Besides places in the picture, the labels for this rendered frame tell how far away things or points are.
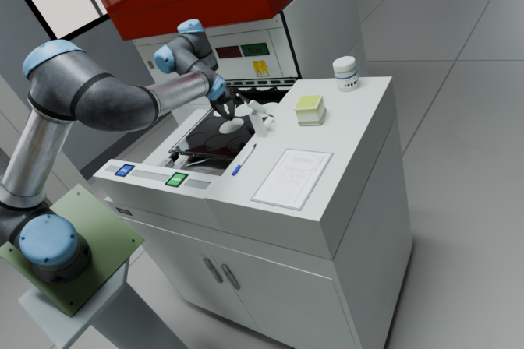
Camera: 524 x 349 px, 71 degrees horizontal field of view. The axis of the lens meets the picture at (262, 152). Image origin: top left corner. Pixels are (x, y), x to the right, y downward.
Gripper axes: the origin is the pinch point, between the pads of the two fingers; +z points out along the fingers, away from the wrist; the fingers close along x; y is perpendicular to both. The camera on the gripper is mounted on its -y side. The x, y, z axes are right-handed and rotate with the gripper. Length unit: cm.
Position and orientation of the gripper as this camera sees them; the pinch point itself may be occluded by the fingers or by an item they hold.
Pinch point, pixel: (230, 118)
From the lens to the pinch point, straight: 132.4
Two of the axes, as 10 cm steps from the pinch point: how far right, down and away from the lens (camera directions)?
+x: -8.8, 4.6, -1.4
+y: -3.7, -4.5, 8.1
